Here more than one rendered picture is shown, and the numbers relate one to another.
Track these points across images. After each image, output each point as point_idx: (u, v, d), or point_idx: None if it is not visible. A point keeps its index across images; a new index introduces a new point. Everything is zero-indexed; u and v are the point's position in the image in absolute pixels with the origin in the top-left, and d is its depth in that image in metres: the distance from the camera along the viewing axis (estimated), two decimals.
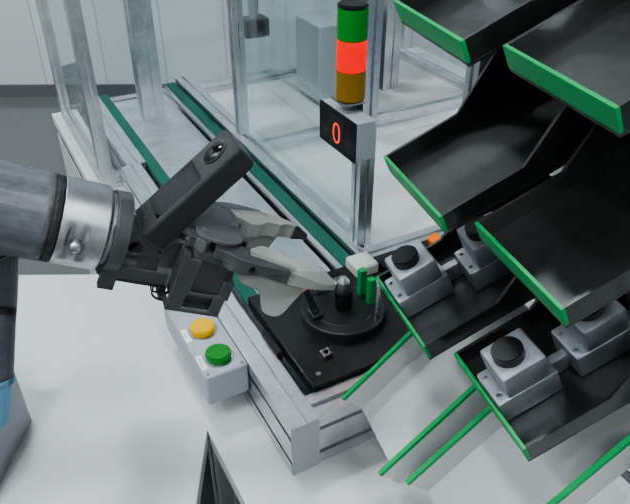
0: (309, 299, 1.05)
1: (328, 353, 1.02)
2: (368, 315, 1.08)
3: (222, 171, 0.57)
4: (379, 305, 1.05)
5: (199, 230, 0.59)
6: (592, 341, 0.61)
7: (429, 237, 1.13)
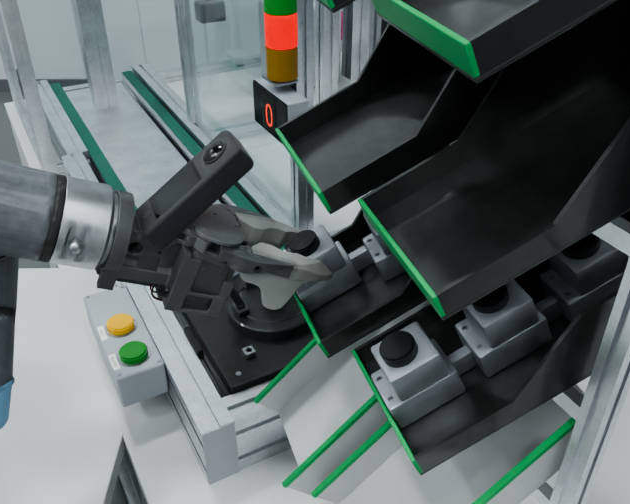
0: (232, 293, 0.97)
1: (250, 352, 0.94)
2: (299, 310, 1.00)
3: (222, 171, 0.57)
4: None
5: (199, 230, 0.59)
6: (494, 336, 0.53)
7: None
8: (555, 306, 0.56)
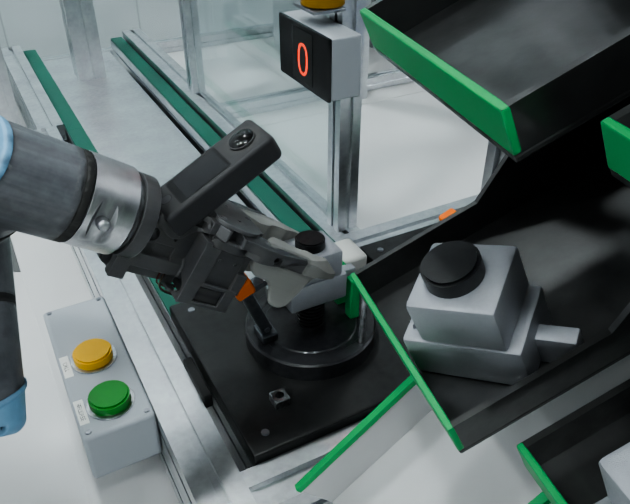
0: (254, 311, 0.66)
1: (282, 398, 0.64)
2: (349, 334, 0.70)
3: (253, 158, 0.56)
4: (366, 320, 0.67)
5: (222, 218, 0.57)
6: None
7: (443, 215, 0.74)
8: None
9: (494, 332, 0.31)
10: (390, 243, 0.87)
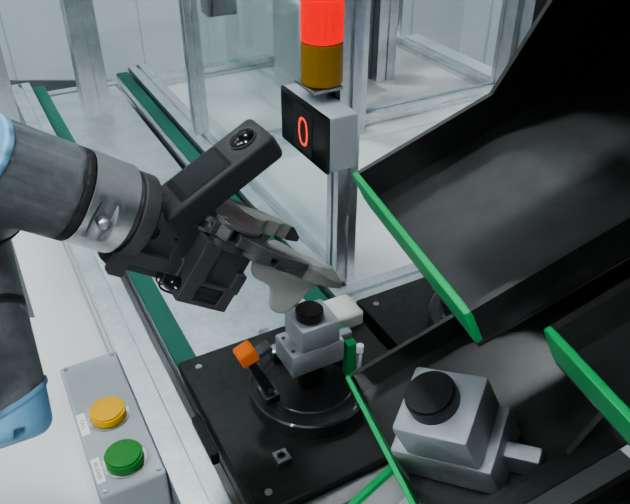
0: (258, 375, 0.71)
1: (284, 458, 0.69)
2: (346, 394, 0.75)
3: (254, 158, 0.56)
4: None
5: (222, 218, 0.57)
6: None
7: None
8: None
9: (467, 456, 0.36)
10: (385, 297, 0.92)
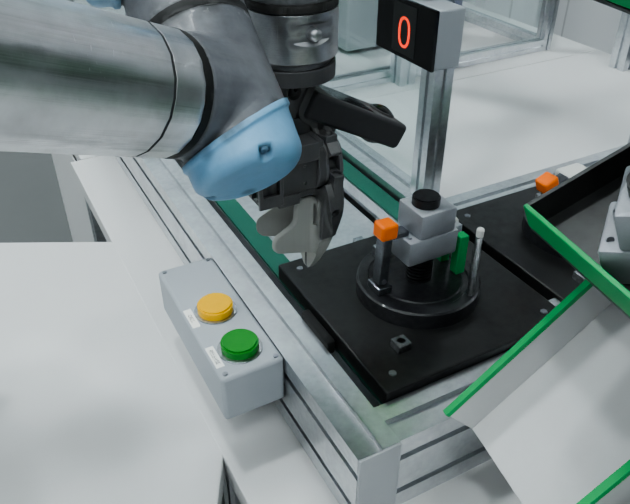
0: (385, 257, 0.71)
1: (404, 343, 0.68)
2: (458, 287, 0.74)
3: (389, 126, 0.61)
4: (477, 272, 0.71)
5: (337, 139, 0.58)
6: None
7: (540, 178, 0.79)
8: None
9: None
10: (475, 210, 0.92)
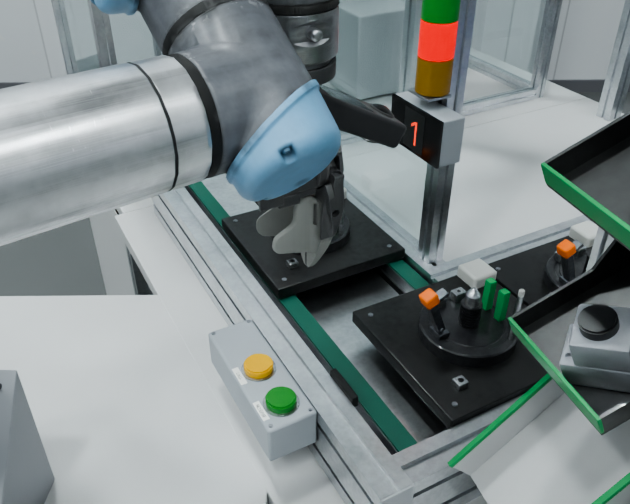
0: None
1: (294, 262, 1.09)
2: None
3: (389, 126, 0.61)
4: (343, 219, 1.12)
5: None
6: None
7: (422, 294, 0.88)
8: None
9: (627, 361, 0.52)
10: (379, 308, 1.01)
